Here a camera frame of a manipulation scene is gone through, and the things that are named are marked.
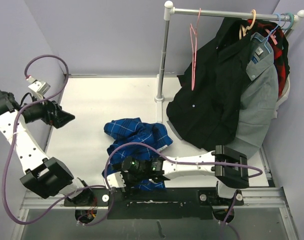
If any blue hanger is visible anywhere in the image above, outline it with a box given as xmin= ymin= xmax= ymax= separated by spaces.
xmin=252 ymin=19 xmax=284 ymax=56

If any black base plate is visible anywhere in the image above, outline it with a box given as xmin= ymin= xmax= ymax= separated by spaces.
xmin=64 ymin=187 xmax=244 ymax=221

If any grey hanging shirt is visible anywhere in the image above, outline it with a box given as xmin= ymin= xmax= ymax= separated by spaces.
xmin=214 ymin=32 xmax=279 ymax=161

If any black hanging shirt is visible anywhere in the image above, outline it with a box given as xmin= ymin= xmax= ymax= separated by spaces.
xmin=166 ymin=17 xmax=251 ymax=152

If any beige hanger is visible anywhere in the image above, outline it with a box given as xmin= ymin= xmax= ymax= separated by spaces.
xmin=238 ymin=9 xmax=257 ymax=40

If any white hanging garment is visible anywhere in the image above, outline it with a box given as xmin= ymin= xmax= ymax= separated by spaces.
xmin=273 ymin=76 xmax=290 ymax=119

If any teal hanger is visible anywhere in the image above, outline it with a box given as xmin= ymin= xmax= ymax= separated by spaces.
xmin=281 ymin=12 xmax=295 ymax=31

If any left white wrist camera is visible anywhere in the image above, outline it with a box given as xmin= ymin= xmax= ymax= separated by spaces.
xmin=26 ymin=76 xmax=51 ymax=100

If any red plaid hanging shirt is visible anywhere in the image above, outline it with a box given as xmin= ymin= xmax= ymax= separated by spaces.
xmin=251 ymin=19 xmax=290 ymax=97

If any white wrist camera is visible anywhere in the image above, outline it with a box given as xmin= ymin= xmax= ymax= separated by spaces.
xmin=104 ymin=172 xmax=126 ymax=193
xmin=26 ymin=76 xmax=51 ymax=100

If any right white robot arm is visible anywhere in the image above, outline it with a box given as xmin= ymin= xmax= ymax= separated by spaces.
xmin=105 ymin=145 xmax=249 ymax=205

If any blue plaid shirt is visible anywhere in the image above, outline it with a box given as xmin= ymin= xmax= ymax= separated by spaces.
xmin=102 ymin=117 xmax=173 ymax=178

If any pink wire hanger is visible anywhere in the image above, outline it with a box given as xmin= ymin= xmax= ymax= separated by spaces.
xmin=189 ymin=8 xmax=201 ymax=91

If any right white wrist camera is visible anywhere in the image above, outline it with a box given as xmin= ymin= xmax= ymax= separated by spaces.
xmin=104 ymin=172 xmax=126 ymax=193

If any metal clothes rack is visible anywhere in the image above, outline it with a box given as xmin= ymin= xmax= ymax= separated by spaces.
xmin=154 ymin=0 xmax=304 ymax=123

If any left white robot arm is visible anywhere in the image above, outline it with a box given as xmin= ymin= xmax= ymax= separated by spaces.
xmin=0 ymin=90 xmax=94 ymax=206

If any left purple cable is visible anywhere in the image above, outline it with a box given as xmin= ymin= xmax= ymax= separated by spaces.
xmin=3 ymin=54 xmax=115 ymax=227

